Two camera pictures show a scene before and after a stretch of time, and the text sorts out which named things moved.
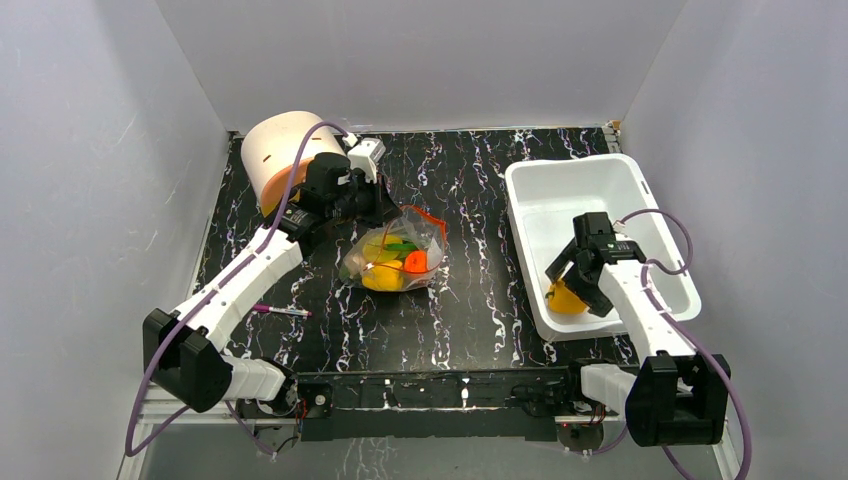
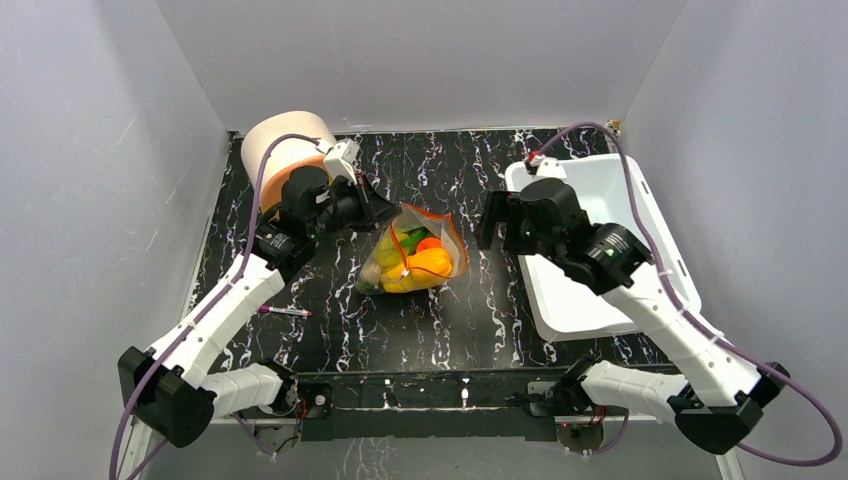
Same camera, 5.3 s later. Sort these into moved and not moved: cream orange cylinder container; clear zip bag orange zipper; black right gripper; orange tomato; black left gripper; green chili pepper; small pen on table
Moved: orange tomato; clear zip bag orange zipper; black right gripper; green chili pepper
Not moved: cream orange cylinder container; small pen on table; black left gripper
